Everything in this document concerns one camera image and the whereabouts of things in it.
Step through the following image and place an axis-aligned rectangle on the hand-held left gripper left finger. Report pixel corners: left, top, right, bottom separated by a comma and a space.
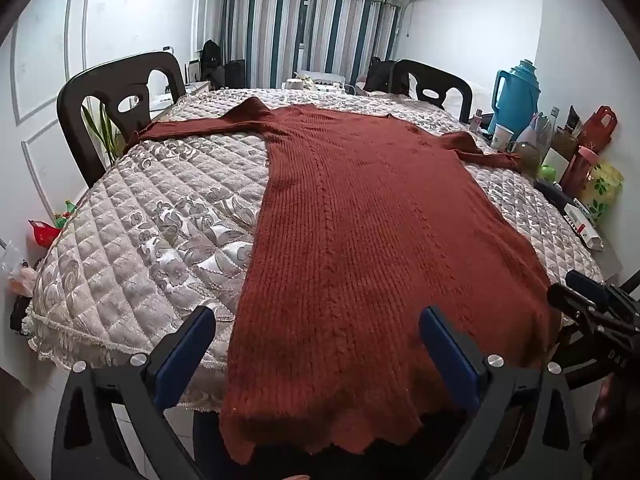
50, 305, 217, 480

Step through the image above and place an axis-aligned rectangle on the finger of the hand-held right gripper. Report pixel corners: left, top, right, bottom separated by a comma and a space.
566, 270, 640, 313
546, 284, 623, 333

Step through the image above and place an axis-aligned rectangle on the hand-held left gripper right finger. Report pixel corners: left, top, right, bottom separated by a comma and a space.
419, 306, 583, 480

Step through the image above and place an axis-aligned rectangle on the rust red knit sweater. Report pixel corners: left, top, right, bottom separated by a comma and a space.
122, 96, 563, 463

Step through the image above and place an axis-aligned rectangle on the long white red box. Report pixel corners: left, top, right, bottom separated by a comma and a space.
564, 197, 604, 252

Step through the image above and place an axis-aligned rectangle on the yellow green floral bag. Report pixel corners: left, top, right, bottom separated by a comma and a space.
580, 160, 624, 224

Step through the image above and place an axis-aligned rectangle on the dark blue box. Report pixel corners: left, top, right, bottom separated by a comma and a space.
534, 179, 571, 207

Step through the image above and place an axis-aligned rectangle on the pink lidded red bottle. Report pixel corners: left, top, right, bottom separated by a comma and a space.
560, 146, 599, 199

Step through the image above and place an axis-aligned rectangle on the white carton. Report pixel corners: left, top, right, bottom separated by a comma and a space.
542, 146, 576, 181

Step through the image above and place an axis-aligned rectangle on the beige quilted floral blanket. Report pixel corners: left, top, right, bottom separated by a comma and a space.
27, 87, 606, 413

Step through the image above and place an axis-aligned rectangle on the glass teapot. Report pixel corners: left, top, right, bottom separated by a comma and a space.
509, 141, 542, 176

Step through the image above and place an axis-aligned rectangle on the brown paper bag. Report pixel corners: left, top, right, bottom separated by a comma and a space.
550, 125, 581, 161

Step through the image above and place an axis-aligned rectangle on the clear plastic bottle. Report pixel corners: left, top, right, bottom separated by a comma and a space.
540, 107, 559, 147

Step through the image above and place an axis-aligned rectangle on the white pink bottle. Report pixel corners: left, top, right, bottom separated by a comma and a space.
515, 112, 543, 146

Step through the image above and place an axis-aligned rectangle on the white paper cup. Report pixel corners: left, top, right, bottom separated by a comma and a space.
490, 125, 514, 151

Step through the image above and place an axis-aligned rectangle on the pink plastic bag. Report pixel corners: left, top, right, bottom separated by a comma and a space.
9, 260, 39, 297

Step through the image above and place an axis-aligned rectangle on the green plastic bottle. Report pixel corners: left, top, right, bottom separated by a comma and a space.
54, 200, 77, 229

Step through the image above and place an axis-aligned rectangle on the blue thermos jug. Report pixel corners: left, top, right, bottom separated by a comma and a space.
487, 60, 542, 136

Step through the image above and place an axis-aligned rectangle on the green leafy plant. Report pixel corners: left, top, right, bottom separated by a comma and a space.
82, 100, 124, 166

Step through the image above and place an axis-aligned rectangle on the dark wooden chair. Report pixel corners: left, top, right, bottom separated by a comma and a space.
57, 51, 187, 188
392, 59, 473, 123

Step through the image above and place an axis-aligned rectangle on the black bag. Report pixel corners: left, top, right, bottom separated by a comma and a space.
365, 57, 397, 93

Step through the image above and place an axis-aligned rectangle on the black backpack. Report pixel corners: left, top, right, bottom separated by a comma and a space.
200, 40, 224, 86

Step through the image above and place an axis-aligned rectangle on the white appliance box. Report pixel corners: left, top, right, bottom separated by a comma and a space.
296, 70, 347, 94

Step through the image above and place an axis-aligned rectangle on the striped curtain panel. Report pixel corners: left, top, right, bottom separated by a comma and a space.
310, 0, 406, 88
215, 0, 312, 90

